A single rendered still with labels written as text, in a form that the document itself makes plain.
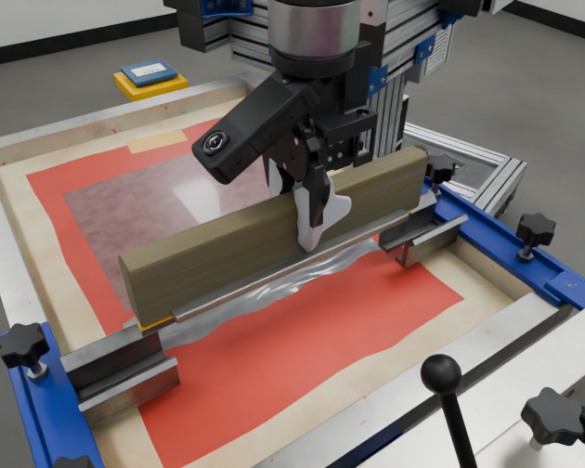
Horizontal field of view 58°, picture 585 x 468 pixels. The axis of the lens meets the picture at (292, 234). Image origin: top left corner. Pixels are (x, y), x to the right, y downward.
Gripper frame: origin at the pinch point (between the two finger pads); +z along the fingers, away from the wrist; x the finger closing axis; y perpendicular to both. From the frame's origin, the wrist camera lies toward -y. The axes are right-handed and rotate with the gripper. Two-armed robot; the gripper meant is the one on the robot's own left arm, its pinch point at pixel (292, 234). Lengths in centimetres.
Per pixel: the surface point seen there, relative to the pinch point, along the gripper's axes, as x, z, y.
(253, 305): 4.2, 13.4, -3.3
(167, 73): 73, 12, 14
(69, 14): 367, 87, 53
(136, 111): 56, 11, 1
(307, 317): -1.1, 13.6, 1.5
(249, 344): -0.8, 13.6, -6.7
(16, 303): 17.3, 10.0, -28.0
